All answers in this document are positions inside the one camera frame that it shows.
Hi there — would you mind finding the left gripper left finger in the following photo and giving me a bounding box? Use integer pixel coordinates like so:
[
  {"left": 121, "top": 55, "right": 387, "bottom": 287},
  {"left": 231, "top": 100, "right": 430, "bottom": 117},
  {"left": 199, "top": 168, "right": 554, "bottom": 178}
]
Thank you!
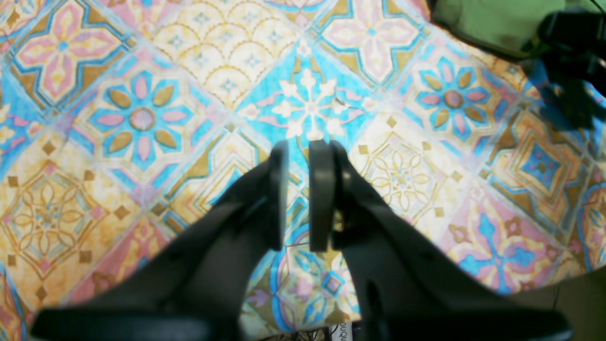
[{"left": 31, "top": 141, "right": 289, "bottom": 341}]

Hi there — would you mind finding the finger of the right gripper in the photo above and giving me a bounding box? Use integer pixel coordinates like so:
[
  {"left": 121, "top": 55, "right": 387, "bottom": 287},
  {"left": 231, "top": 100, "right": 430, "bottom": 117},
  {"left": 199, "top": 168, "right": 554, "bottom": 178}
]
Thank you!
[
  {"left": 537, "top": 11, "right": 606, "bottom": 53},
  {"left": 544, "top": 52, "right": 605, "bottom": 130}
]

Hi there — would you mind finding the green t-shirt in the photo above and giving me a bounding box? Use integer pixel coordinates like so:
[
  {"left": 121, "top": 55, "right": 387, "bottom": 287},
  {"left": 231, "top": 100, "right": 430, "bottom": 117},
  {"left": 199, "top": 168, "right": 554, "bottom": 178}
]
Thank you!
[{"left": 431, "top": 0, "right": 605, "bottom": 60}]

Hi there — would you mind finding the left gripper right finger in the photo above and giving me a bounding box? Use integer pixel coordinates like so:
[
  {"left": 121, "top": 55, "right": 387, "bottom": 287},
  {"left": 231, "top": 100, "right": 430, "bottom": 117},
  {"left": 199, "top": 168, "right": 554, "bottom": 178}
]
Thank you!
[{"left": 309, "top": 140, "right": 573, "bottom": 341}]

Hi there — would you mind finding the patterned tablecloth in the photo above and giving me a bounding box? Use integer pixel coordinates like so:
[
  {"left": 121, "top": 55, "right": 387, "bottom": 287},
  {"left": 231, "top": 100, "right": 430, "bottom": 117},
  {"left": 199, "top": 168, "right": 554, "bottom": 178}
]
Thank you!
[{"left": 1, "top": 0, "right": 605, "bottom": 341}]

